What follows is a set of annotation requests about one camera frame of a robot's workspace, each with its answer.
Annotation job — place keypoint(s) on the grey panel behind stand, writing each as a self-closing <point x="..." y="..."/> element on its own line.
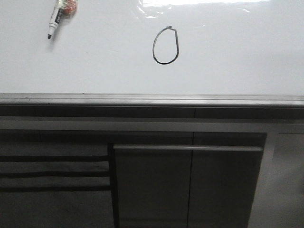
<point x="187" y="180"/>

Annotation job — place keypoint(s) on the white whiteboard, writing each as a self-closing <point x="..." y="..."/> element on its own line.
<point x="217" y="47"/>

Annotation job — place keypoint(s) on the white whiteboard marker with tape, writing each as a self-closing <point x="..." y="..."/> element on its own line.
<point x="62" y="9"/>

